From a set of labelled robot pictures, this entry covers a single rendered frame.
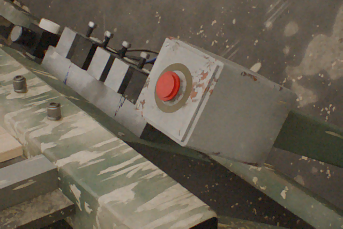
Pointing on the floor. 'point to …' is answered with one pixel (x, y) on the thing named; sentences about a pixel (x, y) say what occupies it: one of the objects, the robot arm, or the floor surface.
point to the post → (311, 138)
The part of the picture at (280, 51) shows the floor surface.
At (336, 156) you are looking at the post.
